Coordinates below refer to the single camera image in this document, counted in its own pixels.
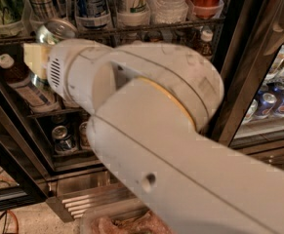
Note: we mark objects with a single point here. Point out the blue can bottom front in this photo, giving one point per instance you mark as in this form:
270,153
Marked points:
64,141

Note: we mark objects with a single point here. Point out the green can top shelf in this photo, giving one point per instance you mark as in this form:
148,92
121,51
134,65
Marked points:
49,34

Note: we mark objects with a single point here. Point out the steel fridge vent grille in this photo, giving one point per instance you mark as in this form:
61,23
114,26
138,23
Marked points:
71,196

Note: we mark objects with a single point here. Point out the silver plaid can top shelf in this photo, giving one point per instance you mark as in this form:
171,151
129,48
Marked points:
48,9

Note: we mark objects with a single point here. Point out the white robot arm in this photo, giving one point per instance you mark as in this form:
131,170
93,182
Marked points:
148,104

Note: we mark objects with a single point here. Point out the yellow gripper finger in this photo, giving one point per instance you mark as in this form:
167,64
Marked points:
35,56

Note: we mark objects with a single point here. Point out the clear plastic food container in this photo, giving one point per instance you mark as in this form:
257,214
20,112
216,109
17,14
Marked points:
126,217

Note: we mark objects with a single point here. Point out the blue white can top shelf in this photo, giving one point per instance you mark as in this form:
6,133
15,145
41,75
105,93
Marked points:
92,14

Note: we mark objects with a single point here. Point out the left fridge glass door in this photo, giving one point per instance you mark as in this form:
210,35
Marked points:
30,186

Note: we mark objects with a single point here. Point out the blue pepsi can right fridge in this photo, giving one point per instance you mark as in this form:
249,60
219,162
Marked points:
265,104

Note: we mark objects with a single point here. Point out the brown tea bottle front left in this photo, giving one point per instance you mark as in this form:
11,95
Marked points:
20,78

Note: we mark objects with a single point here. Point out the clear water bottle top shelf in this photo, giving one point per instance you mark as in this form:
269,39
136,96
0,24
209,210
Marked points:
168,11

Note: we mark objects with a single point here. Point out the gold can bottom left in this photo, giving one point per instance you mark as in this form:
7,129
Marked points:
83,137

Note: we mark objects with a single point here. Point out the brown tea bottle right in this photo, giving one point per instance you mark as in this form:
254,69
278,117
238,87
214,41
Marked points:
204,45

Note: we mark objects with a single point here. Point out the brown tea bottle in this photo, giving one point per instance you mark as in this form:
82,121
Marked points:
20,78
204,45

